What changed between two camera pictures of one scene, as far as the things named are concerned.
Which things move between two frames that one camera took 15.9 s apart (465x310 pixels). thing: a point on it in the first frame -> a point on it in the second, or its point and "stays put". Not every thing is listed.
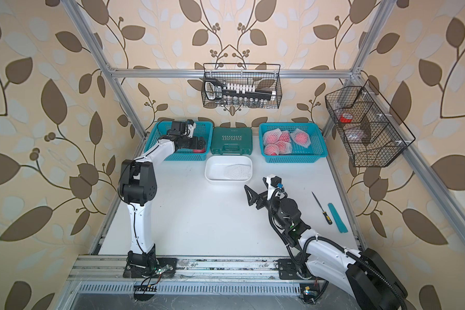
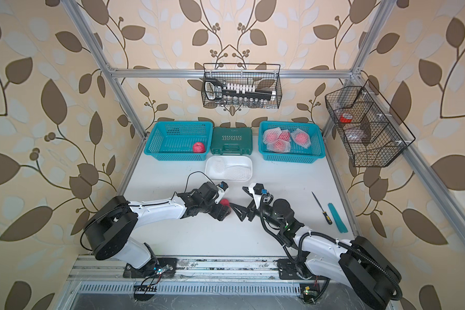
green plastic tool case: x=231 y=141 stays put
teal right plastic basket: x=316 y=149 stays put
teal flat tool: x=341 y=226 stays put
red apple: x=271 y=150 -> x=225 y=201
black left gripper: x=194 y=146 -> x=224 y=214
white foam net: x=238 y=172 stays put
